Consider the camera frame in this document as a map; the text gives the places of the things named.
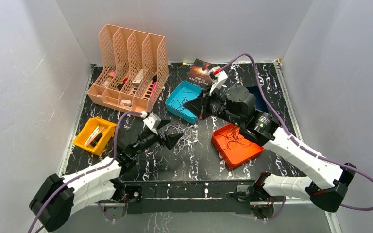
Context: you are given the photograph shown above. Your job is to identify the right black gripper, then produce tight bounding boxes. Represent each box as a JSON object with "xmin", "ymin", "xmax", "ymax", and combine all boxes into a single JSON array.
[{"xmin": 184, "ymin": 84, "xmax": 243, "ymax": 128}]

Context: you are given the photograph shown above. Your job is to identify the thin cables pile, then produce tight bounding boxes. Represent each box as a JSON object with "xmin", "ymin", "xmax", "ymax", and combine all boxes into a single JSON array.
[{"xmin": 165, "ymin": 122, "xmax": 202, "ymax": 152}]

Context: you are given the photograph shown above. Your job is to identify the black thin cable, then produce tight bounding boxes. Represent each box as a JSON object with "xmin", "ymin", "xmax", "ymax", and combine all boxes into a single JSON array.
[{"xmin": 220, "ymin": 126, "xmax": 253, "ymax": 151}]

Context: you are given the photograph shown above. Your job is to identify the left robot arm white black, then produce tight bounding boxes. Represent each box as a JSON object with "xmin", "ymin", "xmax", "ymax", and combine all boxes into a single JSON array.
[{"xmin": 28, "ymin": 117, "xmax": 183, "ymax": 233}]

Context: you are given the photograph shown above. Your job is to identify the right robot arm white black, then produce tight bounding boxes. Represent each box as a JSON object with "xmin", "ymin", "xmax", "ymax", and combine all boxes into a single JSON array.
[{"xmin": 183, "ymin": 85, "xmax": 355, "ymax": 213}]

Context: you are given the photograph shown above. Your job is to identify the teal square tray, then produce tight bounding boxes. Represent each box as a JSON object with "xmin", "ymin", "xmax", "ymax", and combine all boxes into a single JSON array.
[{"xmin": 165, "ymin": 81, "xmax": 202, "ymax": 124}]

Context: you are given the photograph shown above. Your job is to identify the dark book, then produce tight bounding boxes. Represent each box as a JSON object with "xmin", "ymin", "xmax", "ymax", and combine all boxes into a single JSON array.
[{"xmin": 186, "ymin": 59, "xmax": 215, "ymax": 87}]

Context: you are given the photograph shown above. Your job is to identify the pink marker in organizer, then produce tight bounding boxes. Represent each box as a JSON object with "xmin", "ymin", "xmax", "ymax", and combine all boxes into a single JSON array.
[{"xmin": 150, "ymin": 82, "xmax": 157, "ymax": 100}]

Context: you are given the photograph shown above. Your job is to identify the white box in organizer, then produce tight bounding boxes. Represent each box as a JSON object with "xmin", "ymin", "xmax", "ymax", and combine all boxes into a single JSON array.
[{"xmin": 132, "ymin": 69, "xmax": 144, "ymax": 87}]

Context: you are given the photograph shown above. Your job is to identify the orange square tray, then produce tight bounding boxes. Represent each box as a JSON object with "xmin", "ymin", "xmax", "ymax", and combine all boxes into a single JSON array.
[{"xmin": 211, "ymin": 124, "xmax": 264, "ymax": 169}]

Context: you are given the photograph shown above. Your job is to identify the navy blue square tray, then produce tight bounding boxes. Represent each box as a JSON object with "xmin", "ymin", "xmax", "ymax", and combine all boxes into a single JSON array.
[{"xmin": 246, "ymin": 86, "xmax": 269, "ymax": 113}]

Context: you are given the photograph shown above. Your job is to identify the pens in yellow bin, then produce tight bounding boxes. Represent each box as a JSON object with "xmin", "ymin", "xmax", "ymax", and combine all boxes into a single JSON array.
[{"xmin": 84, "ymin": 126, "xmax": 106, "ymax": 147}]

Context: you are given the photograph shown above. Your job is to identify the pink plastic file organizer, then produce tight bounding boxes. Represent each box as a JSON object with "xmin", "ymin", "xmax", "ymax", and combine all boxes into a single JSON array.
[{"xmin": 87, "ymin": 24, "xmax": 169, "ymax": 112}]

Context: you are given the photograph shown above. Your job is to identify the yellow small bin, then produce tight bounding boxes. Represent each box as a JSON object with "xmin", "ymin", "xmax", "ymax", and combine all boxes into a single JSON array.
[{"xmin": 73, "ymin": 117, "xmax": 117, "ymax": 156}]

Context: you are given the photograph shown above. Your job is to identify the pink bottle in organizer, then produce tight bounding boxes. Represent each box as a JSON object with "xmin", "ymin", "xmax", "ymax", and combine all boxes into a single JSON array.
[{"xmin": 102, "ymin": 71, "xmax": 116, "ymax": 87}]

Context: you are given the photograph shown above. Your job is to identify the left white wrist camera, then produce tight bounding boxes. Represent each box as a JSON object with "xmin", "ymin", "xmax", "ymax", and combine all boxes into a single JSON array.
[{"xmin": 143, "ymin": 113, "xmax": 161, "ymax": 135}]

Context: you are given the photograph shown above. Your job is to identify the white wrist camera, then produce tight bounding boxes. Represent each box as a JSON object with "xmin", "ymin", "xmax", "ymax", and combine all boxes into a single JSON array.
[
  {"xmin": 143, "ymin": 113, "xmax": 161, "ymax": 135},
  {"xmin": 208, "ymin": 66, "xmax": 228, "ymax": 95}
]

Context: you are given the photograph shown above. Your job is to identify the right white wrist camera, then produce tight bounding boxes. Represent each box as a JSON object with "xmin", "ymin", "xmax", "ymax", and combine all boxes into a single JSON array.
[{"xmin": 208, "ymin": 66, "xmax": 228, "ymax": 95}]

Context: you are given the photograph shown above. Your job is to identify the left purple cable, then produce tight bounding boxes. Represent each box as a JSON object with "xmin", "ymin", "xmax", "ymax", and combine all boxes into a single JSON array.
[{"xmin": 28, "ymin": 111, "xmax": 149, "ymax": 233}]

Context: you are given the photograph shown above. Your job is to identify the purple cable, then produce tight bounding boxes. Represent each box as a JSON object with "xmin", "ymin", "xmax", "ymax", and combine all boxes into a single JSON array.
[
  {"xmin": 217, "ymin": 53, "xmax": 373, "ymax": 212},
  {"xmin": 28, "ymin": 111, "xmax": 149, "ymax": 233}
]

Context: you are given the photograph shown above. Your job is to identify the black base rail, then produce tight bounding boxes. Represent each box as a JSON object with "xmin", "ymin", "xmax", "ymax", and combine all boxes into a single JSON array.
[{"xmin": 124, "ymin": 180, "xmax": 258, "ymax": 214}]

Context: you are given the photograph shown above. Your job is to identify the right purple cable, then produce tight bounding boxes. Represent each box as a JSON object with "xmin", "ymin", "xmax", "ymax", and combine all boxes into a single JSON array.
[{"xmin": 217, "ymin": 53, "xmax": 373, "ymax": 212}]

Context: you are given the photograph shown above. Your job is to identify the aluminium frame rail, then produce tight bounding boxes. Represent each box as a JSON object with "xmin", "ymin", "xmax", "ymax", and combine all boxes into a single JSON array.
[{"xmin": 273, "ymin": 59, "xmax": 342, "ymax": 233}]

